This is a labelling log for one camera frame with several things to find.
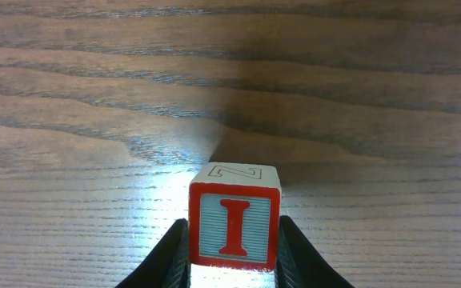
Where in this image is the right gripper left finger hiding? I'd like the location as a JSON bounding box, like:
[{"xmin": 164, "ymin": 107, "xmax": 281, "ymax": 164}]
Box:
[{"xmin": 115, "ymin": 218, "xmax": 190, "ymax": 288}]

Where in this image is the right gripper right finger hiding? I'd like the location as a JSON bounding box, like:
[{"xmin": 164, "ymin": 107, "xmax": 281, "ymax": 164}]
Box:
[{"xmin": 275, "ymin": 215, "xmax": 354, "ymax": 288}]

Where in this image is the red letter I block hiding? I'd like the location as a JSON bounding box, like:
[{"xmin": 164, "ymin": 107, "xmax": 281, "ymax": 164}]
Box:
[{"xmin": 188, "ymin": 162, "xmax": 282, "ymax": 271}]

